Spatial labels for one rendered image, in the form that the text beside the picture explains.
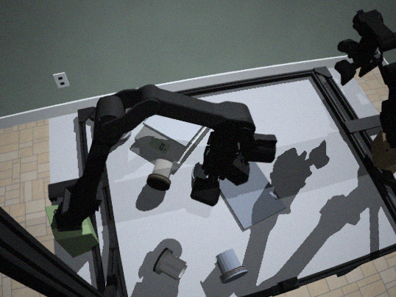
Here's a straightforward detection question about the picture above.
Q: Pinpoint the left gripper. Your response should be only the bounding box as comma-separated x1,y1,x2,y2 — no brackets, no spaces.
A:
190,135,233,207

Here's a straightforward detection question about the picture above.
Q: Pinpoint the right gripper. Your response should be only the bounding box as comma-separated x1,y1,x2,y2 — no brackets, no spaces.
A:
334,43,380,86

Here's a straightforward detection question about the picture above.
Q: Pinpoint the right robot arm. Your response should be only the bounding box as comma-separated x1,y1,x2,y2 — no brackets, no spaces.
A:
337,10,396,149

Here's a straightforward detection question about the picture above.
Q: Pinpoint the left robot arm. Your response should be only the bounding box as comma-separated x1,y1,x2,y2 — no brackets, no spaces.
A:
54,85,277,232

